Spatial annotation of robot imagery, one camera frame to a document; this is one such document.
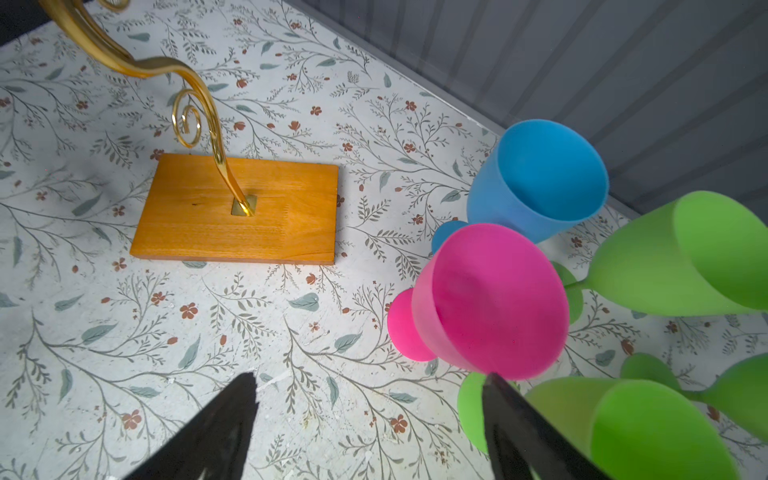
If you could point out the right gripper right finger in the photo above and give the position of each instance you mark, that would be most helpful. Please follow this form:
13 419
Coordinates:
522 444

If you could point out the gold wire wine glass rack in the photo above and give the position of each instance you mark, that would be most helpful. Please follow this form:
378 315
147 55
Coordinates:
211 208

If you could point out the pink wine glass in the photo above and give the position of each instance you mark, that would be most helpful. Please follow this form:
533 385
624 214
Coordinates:
488 301

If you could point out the green wine glass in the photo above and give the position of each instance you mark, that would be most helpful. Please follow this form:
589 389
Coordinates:
703 254
740 392
634 429

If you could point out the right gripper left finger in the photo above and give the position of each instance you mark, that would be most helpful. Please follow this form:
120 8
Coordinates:
215 443

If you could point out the blue wine glass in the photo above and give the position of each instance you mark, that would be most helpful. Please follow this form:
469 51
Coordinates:
541 179

